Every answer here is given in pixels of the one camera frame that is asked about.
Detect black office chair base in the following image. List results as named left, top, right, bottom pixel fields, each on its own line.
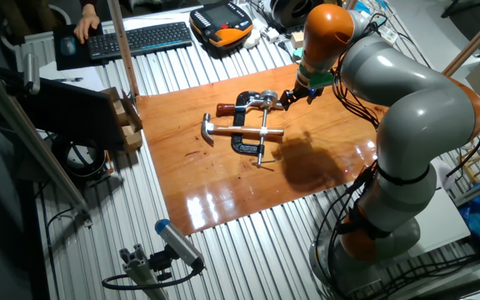
left=439, top=0, right=480, bottom=58

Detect short aluminium profile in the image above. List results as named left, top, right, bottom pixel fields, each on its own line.
left=118, top=243, right=170, bottom=300

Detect black floor cables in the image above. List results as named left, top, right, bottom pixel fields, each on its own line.
left=372, top=252, right=480, bottom=300

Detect white rounded lump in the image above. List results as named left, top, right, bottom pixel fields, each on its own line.
left=242, top=28, right=262, bottom=50

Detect person's bare hand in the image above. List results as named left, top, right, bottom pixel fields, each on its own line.
left=73, top=3, right=101, bottom=45

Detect claw hammer with wooden handle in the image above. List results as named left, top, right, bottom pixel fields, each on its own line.
left=200, top=112, right=285, bottom=147

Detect black mouse pad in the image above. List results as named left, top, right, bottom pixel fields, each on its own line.
left=52, top=23, right=108, bottom=72

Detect black C-clamp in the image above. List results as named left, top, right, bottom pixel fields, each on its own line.
left=230, top=90, right=278, bottom=168

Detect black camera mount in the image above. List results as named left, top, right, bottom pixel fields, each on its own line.
left=147, top=245, right=174, bottom=283

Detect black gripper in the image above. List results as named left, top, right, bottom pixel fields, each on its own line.
left=280, top=82, right=325, bottom=112

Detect white paper sheet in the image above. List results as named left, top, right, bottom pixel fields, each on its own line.
left=39, top=62, right=108, bottom=93

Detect black filament spool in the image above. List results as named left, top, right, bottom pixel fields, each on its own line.
left=269, top=0, right=320, bottom=29

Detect brown cardboard box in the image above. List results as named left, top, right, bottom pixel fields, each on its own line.
left=100, top=86, right=144, bottom=134

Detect black cable reel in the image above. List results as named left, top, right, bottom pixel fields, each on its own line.
left=50, top=135, right=114, bottom=184

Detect black keyboard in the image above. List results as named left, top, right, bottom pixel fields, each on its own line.
left=86, top=21, right=194, bottom=61

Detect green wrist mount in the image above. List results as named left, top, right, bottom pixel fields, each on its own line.
left=293, top=47, right=335, bottom=89

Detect grey camera with blue cap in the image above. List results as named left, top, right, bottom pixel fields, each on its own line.
left=154, top=218, right=206, bottom=272

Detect black camera cable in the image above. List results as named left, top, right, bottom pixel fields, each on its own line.
left=101, top=260, right=203, bottom=292

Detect black orange teach pendant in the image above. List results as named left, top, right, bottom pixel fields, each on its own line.
left=188, top=0, right=254, bottom=49

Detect wooden block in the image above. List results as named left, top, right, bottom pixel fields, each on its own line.
left=112, top=98, right=129, bottom=126
left=121, top=124, right=143, bottom=153

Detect white plug adapter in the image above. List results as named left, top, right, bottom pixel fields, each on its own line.
left=260, top=27, right=282, bottom=45

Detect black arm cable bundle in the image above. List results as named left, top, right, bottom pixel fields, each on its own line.
left=312, top=12, right=381, bottom=300

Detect small wooden cube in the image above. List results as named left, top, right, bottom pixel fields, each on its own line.
left=290, top=31, right=306, bottom=49

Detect black monitor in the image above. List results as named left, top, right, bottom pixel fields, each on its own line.
left=0, top=66, right=127, bottom=153

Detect glossy orange wooden board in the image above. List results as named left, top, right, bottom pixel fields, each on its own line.
left=135, top=62, right=389, bottom=237

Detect dark computer mouse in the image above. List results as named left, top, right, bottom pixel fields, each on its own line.
left=59, top=35, right=78, bottom=57

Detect white flat box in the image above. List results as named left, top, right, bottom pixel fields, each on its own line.
left=406, top=187, right=472, bottom=258

